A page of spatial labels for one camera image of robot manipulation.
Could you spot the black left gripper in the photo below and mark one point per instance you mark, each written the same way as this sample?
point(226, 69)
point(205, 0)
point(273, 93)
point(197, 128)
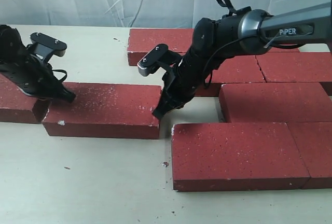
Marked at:
point(34, 77)

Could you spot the red brick third row right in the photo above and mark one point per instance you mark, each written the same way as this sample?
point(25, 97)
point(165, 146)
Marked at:
point(275, 102)

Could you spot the red brick once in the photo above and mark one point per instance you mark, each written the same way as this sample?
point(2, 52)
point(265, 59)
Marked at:
point(242, 69)

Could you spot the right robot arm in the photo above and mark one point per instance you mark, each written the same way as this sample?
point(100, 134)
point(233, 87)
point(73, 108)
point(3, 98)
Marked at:
point(239, 32)

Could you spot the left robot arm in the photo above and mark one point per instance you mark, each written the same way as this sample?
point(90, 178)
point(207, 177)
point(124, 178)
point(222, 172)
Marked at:
point(11, 40)

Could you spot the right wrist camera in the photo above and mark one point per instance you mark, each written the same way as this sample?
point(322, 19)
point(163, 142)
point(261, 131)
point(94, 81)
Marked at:
point(159, 57)

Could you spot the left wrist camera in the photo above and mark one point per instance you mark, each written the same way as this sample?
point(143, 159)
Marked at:
point(46, 46)

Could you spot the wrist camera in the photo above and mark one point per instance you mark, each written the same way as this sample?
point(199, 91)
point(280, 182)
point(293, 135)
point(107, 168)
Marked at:
point(46, 46)
point(159, 57)

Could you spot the red brick white speckled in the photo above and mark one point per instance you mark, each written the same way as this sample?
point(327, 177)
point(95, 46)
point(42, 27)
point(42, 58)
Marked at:
point(105, 110)

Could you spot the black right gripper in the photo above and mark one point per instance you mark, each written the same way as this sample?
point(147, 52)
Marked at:
point(195, 69)

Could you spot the red brick second row right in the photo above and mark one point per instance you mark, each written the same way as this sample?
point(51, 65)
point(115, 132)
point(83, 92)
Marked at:
point(297, 67)

